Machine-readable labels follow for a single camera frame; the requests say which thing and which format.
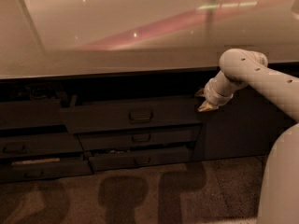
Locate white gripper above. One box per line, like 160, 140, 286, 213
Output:
194, 78, 234, 112

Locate grey drawer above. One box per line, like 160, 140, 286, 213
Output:
0, 156, 92, 183
0, 133, 82, 159
0, 99, 62, 130
78, 125, 201, 150
89, 147, 192, 172
60, 96, 199, 133

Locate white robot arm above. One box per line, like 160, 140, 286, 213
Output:
196, 49, 299, 224

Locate items in left drawer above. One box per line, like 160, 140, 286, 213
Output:
7, 84, 56, 101

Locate grey cabinet door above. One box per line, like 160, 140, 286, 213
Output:
192, 86, 295, 161

